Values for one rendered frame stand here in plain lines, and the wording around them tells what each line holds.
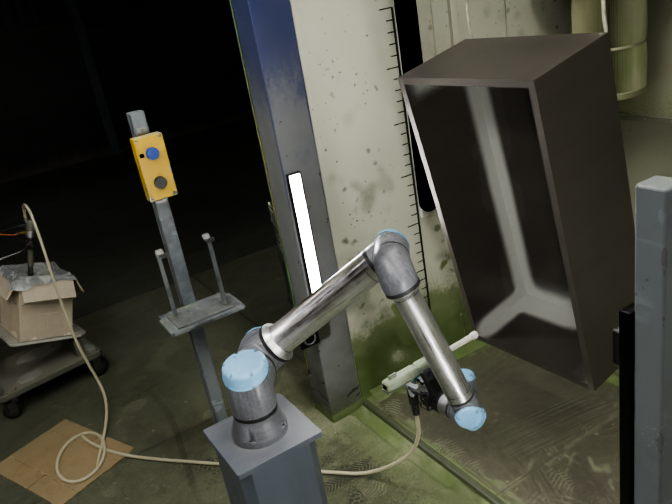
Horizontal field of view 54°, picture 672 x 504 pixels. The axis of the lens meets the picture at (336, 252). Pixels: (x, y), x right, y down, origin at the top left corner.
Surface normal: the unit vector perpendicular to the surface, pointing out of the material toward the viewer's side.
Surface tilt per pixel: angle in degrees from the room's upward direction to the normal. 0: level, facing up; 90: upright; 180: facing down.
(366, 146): 90
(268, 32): 90
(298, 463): 90
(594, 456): 0
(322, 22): 90
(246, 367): 5
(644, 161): 57
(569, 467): 0
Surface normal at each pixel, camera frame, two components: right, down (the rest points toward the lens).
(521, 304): -0.33, -0.83
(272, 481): 0.52, 0.24
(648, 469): -0.84, 0.33
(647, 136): -0.79, -0.22
